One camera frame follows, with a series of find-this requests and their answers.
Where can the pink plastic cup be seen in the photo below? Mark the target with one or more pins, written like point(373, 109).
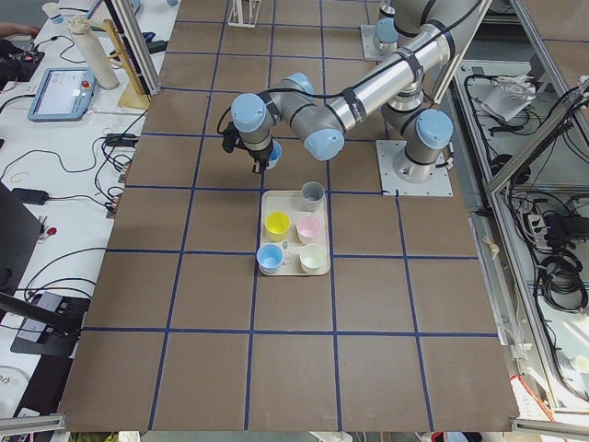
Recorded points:
point(308, 228)

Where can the white wire cup rack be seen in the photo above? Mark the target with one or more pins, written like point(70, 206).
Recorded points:
point(244, 13)

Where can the yellow plastic cup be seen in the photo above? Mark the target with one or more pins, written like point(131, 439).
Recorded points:
point(276, 226)

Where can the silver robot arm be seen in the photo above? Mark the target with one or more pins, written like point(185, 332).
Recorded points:
point(421, 36)
point(386, 35)

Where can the cream plastic cup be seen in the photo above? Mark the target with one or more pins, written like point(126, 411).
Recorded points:
point(313, 259)

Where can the grey plastic cup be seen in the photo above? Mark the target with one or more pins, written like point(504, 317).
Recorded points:
point(313, 194)

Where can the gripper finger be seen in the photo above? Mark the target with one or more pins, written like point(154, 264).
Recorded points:
point(260, 165)

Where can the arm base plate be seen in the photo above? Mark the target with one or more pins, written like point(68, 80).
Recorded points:
point(371, 53)
point(401, 177)

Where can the blue teach pendant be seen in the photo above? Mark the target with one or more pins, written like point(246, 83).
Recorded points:
point(64, 95)

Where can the aluminium frame post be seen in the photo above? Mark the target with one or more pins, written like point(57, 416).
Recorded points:
point(132, 38)

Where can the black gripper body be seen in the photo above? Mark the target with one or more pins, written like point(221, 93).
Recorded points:
point(259, 157)

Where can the light blue plastic cup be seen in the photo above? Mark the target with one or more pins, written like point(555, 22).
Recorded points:
point(275, 155)

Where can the cream plastic tray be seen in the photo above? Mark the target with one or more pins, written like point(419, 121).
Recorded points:
point(291, 203)

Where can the wooden mug tree stand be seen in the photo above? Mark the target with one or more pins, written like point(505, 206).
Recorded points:
point(133, 96)

